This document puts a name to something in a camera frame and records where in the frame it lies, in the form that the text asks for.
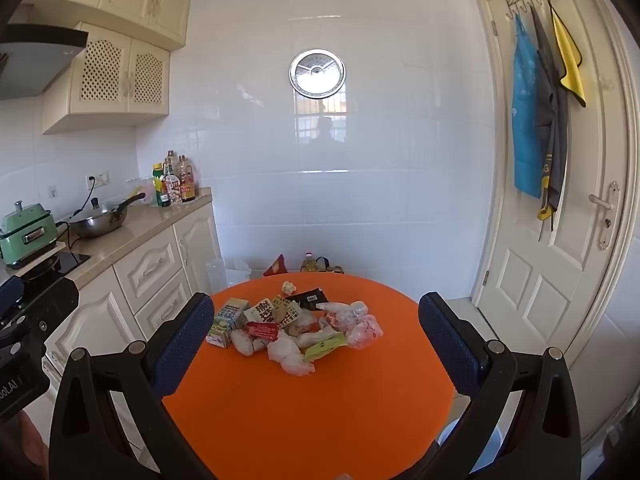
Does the steel wok with lid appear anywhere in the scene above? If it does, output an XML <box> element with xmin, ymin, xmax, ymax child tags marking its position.
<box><xmin>67</xmin><ymin>192</ymin><xmax>147</xmax><ymax>239</ymax></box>

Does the white plastic bag red print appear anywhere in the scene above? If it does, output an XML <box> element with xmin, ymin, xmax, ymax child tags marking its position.
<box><xmin>316</xmin><ymin>301</ymin><xmax>385</xmax><ymax>350</ymax></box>

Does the green yellow wrapper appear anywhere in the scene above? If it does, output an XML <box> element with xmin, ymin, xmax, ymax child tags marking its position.
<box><xmin>301</xmin><ymin>334</ymin><xmax>349</xmax><ymax>362</ymax></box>

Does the person's left forearm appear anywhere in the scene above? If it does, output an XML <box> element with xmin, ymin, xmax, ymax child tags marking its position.
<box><xmin>17</xmin><ymin>411</ymin><xmax>51</xmax><ymax>468</ymax></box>

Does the cream lattice door cabinet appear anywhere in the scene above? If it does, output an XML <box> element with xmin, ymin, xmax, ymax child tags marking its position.
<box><xmin>42</xmin><ymin>22</ymin><xmax>171</xmax><ymax>135</ymax></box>

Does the orange round table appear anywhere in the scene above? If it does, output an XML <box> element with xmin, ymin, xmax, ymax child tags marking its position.
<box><xmin>161</xmin><ymin>272</ymin><xmax>457</xmax><ymax>480</ymax></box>

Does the white panel door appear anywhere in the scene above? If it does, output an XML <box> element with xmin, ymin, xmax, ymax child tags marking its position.
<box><xmin>470</xmin><ymin>0</ymin><xmax>638</xmax><ymax>411</ymax></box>

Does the cluster of condiment bottles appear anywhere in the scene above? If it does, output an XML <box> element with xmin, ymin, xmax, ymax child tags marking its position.
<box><xmin>151</xmin><ymin>150</ymin><xmax>198</xmax><ymax>208</ymax></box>

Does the green electric cooker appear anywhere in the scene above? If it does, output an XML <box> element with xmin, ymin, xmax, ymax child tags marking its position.
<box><xmin>0</xmin><ymin>201</ymin><xmax>57</xmax><ymax>267</ymax></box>

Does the white paper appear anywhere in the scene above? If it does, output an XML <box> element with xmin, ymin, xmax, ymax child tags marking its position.
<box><xmin>231</xmin><ymin>329</ymin><xmax>270</xmax><ymax>357</ymax></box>

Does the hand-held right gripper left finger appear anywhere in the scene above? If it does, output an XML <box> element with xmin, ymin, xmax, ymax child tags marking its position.
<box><xmin>48</xmin><ymin>291</ymin><xmax>216</xmax><ymax>480</ymax></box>

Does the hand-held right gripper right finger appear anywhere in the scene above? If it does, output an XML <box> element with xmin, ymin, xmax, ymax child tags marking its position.
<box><xmin>418</xmin><ymin>291</ymin><xmax>583</xmax><ymax>480</ymax></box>

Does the yellow cloth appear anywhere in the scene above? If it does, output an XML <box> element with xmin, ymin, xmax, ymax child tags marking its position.
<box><xmin>550</xmin><ymin>5</ymin><xmax>587</xmax><ymax>109</ymax></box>

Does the cream door handle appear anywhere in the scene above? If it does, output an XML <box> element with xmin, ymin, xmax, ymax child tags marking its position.
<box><xmin>588</xmin><ymin>181</ymin><xmax>622</xmax><ymax>252</ymax></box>

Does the black induction cooktop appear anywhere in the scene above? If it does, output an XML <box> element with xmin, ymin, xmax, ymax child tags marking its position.
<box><xmin>10</xmin><ymin>250</ymin><xmax>93</xmax><ymax>282</ymax></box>

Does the blue apron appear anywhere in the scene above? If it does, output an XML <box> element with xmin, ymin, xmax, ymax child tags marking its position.
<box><xmin>511</xmin><ymin>12</ymin><xmax>543</xmax><ymax>199</ymax></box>

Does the round metal vent cover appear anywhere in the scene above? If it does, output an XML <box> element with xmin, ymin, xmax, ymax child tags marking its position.
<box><xmin>289</xmin><ymin>49</ymin><xmax>347</xmax><ymax>100</ymax></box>

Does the large white tissue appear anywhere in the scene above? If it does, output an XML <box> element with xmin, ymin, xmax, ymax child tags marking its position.
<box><xmin>267</xmin><ymin>336</ymin><xmax>317</xmax><ymax>377</ymax></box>

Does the red snack packet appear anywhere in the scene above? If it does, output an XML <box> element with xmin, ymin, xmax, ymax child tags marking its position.
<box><xmin>246</xmin><ymin>322</ymin><xmax>279</xmax><ymax>343</ymax></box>

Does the grey range hood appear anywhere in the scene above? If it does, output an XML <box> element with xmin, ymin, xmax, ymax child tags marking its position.
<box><xmin>0</xmin><ymin>24</ymin><xmax>90</xmax><ymax>102</ymax></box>

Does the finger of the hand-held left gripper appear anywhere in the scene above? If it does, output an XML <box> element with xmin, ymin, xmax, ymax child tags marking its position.
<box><xmin>0</xmin><ymin>276</ymin><xmax>26</xmax><ymax>316</ymax></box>
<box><xmin>17</xmin><ymin>275</ymin><xmax>81</xmax><ymax>346</ymax></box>

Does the grey apron yellow trim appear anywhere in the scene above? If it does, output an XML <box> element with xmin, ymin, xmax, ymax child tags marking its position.
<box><xmin>530</xmin><ymin>5</ymin><xmax>569</xmax><ymax>231</ymax></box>

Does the cream kitchen counter cabinet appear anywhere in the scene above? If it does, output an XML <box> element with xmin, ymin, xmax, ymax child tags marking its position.
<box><xmin>0</xmin><ymin>187</ymin><xmax>223</xmax><ymax>461</ymax></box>

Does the light blue bucket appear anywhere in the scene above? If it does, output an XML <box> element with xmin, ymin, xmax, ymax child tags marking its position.
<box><xmin>437</xmin><ymin>417</ymin><xmax>507</xmax><ymax>461</ymax></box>

